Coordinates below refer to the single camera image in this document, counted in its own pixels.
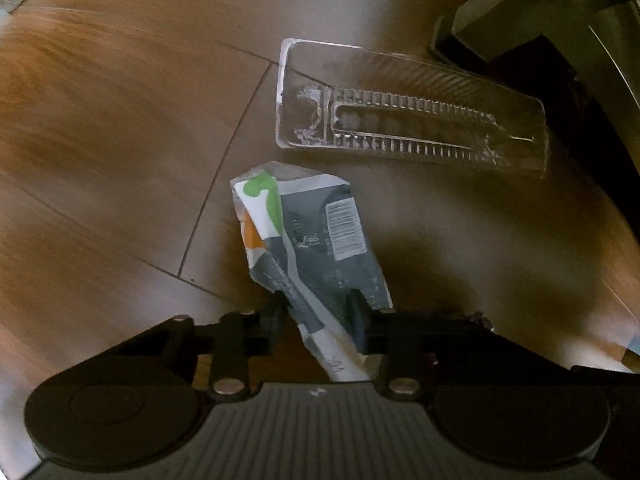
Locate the metal furniture frame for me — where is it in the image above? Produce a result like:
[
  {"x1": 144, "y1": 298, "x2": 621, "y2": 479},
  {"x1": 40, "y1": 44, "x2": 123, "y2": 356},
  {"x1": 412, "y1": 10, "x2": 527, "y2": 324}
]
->
[{"x1": 429, "y1": 0, "x2": 640, "y2": 201}]

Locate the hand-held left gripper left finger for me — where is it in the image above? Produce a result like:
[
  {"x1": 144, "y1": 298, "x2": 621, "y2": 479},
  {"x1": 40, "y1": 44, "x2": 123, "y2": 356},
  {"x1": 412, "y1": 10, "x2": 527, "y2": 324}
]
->
[{"x1": 131, "y1": 291, "x2": 289, "y2": 404}]

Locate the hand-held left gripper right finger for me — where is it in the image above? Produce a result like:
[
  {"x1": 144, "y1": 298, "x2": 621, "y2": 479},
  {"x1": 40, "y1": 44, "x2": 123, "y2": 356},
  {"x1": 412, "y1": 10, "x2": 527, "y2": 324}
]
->
[{"x1": 345, "y1": 288, "x2": 507, "y2": 402}]

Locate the clear plastic blister tray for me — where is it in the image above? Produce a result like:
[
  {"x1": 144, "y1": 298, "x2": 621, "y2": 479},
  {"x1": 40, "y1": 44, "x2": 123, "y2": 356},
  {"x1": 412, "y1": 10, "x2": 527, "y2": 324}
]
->
[{"x1": 273, "y1": 37, "x2": 551, "y2": 181}]

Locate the grey white printed wrapper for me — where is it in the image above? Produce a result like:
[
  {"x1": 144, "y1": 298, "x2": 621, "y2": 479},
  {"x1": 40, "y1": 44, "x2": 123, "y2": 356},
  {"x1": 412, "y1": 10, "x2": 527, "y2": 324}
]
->
[{"x1": 228, "y1": 160, "x2": 394, "y2": 384}]

